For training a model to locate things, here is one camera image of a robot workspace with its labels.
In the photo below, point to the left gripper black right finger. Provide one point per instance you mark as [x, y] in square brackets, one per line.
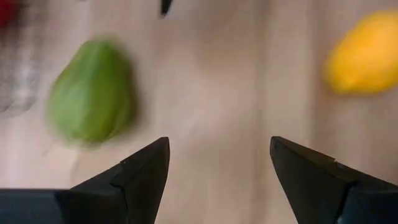
[317, 193]

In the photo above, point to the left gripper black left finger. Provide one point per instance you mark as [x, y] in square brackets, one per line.
[124, 193]

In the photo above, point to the light green chayote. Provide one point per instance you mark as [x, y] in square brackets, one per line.
[91, 93]

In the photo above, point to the yellow lemon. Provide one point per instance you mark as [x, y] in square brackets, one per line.
[367, 53]

